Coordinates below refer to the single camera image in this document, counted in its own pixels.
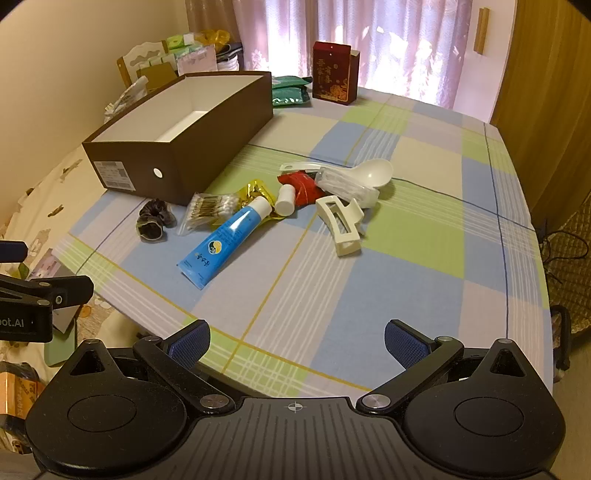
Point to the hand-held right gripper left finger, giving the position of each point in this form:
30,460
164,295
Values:
189,344

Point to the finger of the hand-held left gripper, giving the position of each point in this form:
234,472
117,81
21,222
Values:
13,251
69,288

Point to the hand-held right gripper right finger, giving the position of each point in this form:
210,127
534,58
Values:
406,341

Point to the dark hair scrunchie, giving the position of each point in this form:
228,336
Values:
152,221

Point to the blue cream tube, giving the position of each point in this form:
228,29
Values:
221,240

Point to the cream plastic holder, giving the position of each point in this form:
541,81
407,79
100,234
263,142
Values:
344,244

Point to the cotton swab bag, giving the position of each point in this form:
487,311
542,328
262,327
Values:
205,210

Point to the gold foil packet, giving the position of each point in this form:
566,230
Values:
254,189

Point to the clear plastic floss box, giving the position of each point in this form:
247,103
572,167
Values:
346,184

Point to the white plastic spoon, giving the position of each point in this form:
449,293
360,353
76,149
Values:
376,173

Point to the small white bottle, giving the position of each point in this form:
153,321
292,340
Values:
285,201

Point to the red snack packet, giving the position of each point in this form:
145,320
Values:
302,184

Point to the brown cardboard shoe box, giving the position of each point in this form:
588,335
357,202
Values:
207,152

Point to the pastel printed packet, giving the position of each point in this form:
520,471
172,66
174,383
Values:
44,265

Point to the green flat case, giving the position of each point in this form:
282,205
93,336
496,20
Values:
57,350

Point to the orange small box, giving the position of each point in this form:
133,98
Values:
18,392

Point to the quilted beige cushion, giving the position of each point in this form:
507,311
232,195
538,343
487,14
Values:
577,277

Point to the clear plastic bag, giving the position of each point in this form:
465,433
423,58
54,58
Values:
127,99

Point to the small brown cardboard box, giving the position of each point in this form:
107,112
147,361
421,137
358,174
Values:
159,76

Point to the white carved chair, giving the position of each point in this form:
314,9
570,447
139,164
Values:
134,55

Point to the pink mailer bag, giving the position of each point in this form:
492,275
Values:
198,60

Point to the green tissue packs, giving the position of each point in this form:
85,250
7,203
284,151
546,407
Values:
182,42

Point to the white plastic bin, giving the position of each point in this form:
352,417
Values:
229,62

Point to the red gift box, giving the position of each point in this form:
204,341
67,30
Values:
332,74

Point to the wooden door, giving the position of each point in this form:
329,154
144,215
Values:
545,92

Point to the yellow plastic bag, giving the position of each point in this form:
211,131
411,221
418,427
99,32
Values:
217,37

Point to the pink curtain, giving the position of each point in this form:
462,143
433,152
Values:
392,41

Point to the wooden wall block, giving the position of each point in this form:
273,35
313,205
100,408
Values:
481,32

